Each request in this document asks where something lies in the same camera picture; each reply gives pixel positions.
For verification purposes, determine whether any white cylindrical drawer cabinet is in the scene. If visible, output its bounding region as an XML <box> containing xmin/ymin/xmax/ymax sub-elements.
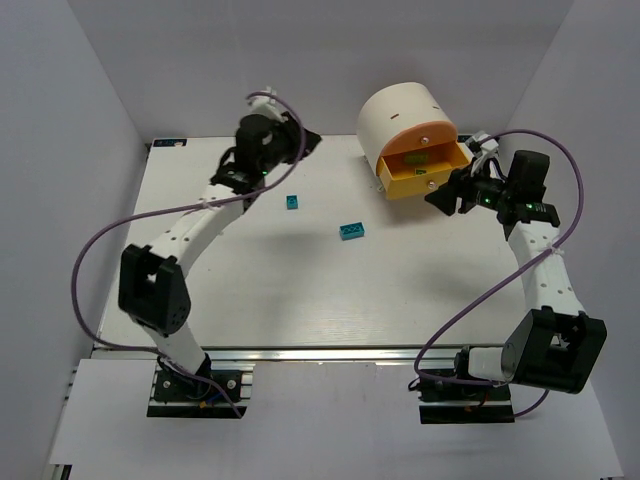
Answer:
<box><xmin>356</xmin><ymin>82</ymin><xmax>454</xmax><ymax>172</ymax></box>

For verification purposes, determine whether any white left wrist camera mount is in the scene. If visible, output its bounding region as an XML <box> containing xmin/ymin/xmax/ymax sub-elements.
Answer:
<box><xmin>247</xmin><ymin>86</ymin><xmax>281</xmax><ymax>120</ymax></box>

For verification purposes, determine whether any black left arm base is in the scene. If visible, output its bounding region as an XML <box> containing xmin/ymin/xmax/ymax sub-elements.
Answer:
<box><xmin>146</xmin><ymin>360</ymin><xmax>253</xmax><ymax>420</ymax></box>

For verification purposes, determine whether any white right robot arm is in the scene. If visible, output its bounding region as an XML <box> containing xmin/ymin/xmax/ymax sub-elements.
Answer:
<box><xmin>426</xmin><ymin>150</ymin><xmax>607</xmax><ymax>394</ymax></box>

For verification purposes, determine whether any yellow drawer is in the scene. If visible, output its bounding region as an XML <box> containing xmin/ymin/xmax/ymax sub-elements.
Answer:
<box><xmin>376</xmin><ymin>142</ymin><xmax>472</xmax><ymax>200</ymax></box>

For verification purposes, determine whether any small teal lego brick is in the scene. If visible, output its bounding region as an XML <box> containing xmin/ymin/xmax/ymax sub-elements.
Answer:
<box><xmin>286</xmin><ymin>195</ymin><xmax>299</xmax><ymax>210</ymax></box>

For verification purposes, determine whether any long teal lego brick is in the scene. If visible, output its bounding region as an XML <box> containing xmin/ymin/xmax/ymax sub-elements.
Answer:
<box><xmin>339</xmin><ymin>222</ymin><xmax>365</xmax><ymax>241</ymax></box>

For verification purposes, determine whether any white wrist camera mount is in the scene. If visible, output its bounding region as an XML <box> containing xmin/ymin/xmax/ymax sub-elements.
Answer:
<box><xmin>247</xmin><ymin>86</ymin><xmax>281</xmax><ymax>120</ymax></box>
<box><xmin>465</xmin><ymin>131</ymin><xmax>499</xmax><ymax>176</ymax></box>

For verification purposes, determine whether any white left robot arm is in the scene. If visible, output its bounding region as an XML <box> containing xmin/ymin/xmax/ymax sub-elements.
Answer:
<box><xmin>118</xmin><ymin>112</ymin><xmax>322</xmax><ymax>382</ymax></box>

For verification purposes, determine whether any orange drawer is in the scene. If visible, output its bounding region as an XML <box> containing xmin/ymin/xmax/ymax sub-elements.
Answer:
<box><xmin>380</xmin><ymin>121</ymin><xmax>458</xmax><ymax>156</ymax></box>

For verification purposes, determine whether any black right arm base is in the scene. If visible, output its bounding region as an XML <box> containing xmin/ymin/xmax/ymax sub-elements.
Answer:
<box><xmin>407</xmin><ymin>376</ymin><xmax>515</xmax><ymax>425</ymax></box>

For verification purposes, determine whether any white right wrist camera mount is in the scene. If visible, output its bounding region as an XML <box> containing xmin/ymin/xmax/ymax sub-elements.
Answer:
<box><xmin>465</xmin><ymin>131</ymin><xmax>499</xmax><ymax>176</ymax></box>

